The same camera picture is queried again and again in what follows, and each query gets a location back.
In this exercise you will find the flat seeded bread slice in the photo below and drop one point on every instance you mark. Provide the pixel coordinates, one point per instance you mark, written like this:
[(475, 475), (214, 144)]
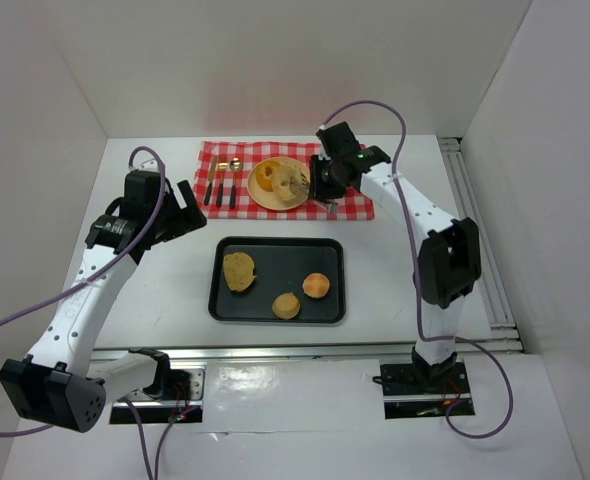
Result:
[(238, 269)]

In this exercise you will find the aluminium front rail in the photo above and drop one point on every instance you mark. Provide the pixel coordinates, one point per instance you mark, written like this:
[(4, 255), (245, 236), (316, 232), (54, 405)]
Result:
[(288, 351)]

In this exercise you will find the gold knife black handle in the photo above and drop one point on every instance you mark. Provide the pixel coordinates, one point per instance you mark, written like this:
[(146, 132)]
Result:
[(210, 178)]

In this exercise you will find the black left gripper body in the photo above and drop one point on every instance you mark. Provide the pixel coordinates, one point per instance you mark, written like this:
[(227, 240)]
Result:
[(181, 215)]

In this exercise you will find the beige round plate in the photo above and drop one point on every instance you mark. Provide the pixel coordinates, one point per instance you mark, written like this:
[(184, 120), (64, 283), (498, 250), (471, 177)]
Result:
[(268, 199)]

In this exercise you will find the gold spoon black handle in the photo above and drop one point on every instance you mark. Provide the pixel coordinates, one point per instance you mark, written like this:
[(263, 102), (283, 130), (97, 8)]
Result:
[(236, 167)]

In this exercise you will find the small round bun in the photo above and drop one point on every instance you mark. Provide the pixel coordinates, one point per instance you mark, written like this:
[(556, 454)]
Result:
[(316, 285)]

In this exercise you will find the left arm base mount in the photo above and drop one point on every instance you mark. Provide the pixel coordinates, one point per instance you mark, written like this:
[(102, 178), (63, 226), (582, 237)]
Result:
[(182, 398)]

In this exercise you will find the small tan muffin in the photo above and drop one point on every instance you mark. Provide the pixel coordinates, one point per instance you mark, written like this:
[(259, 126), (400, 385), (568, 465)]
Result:
[(286, 306)]

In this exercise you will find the gold fork black handle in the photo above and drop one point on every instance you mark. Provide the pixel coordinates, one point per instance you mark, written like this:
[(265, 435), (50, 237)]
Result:
[(222, 169)]

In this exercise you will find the red checkered cloth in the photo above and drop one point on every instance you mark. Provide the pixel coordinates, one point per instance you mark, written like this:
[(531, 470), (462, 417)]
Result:
[(353, 207)]

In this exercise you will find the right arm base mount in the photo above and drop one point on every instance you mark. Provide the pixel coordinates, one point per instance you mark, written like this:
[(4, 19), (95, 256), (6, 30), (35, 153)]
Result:
[(406, 395)]

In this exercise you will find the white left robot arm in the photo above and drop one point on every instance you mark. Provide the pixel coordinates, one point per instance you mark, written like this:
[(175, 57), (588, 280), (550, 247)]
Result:
[(54, 383)]

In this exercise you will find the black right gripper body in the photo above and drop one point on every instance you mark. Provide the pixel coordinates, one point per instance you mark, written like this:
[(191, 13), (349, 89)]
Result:
[(316, 178)]

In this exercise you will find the large pale bagel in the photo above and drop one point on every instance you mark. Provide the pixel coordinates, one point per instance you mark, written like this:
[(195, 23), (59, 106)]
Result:
[(281, 182)]

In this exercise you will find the metal tongs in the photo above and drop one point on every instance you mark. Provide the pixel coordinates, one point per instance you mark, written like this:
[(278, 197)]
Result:
[(303, 187)]

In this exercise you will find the orange glazed donut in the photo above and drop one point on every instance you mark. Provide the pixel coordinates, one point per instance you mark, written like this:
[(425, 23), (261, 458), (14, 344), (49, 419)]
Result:
[(264, 174)]

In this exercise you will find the black baking tray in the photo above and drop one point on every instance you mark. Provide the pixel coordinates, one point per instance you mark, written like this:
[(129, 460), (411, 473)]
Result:
[(281, 266)]

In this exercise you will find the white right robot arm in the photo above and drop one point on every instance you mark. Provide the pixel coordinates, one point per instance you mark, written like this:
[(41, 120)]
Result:
[(445, 250)]

